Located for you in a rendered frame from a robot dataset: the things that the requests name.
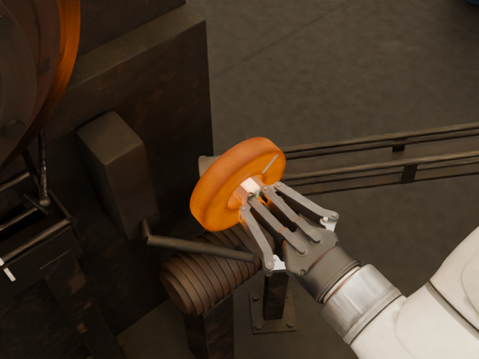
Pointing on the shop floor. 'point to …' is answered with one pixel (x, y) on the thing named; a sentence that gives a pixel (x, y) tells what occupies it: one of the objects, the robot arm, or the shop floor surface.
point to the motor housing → (210, 290)
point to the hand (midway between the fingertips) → (239, 179)
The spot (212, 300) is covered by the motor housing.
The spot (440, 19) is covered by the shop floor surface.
